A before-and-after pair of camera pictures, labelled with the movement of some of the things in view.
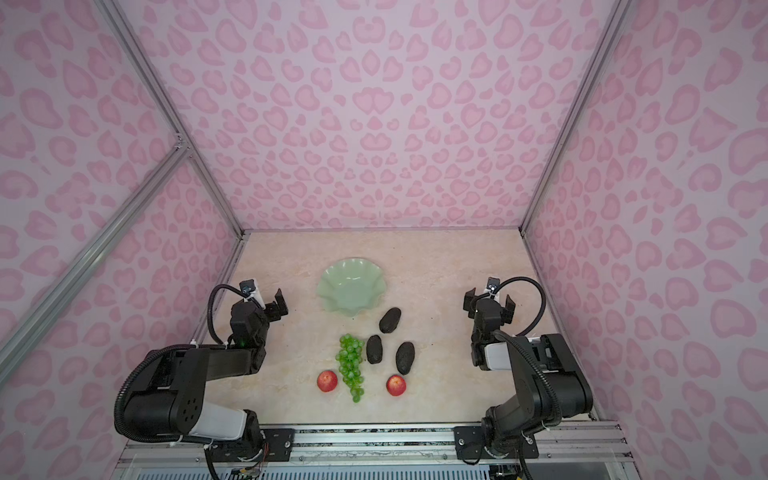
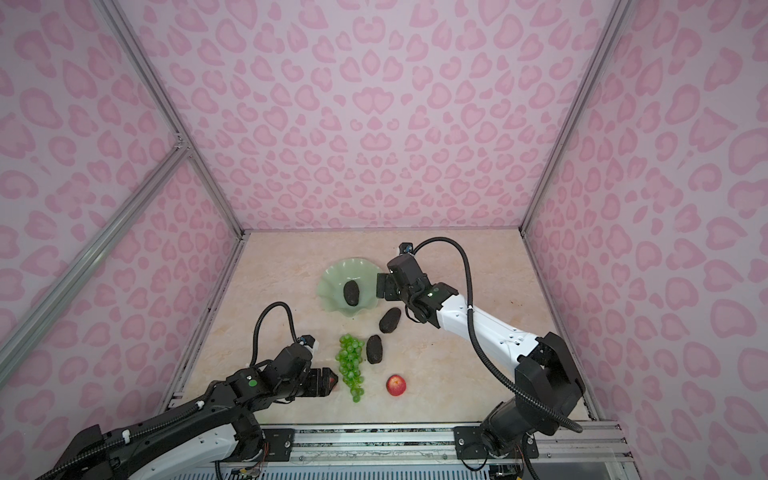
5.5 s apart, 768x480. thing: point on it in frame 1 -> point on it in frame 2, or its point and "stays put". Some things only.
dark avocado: (404, 357) -> (351, 292)
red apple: (396, 385) stays put
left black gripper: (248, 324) -> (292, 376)
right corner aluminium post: (614, 21) stays put
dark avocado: (374, 349) stays put
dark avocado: (390, 320) stays put
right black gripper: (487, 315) -> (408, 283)
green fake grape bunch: (350, 359) stays put
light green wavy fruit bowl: (352, 285) stays put
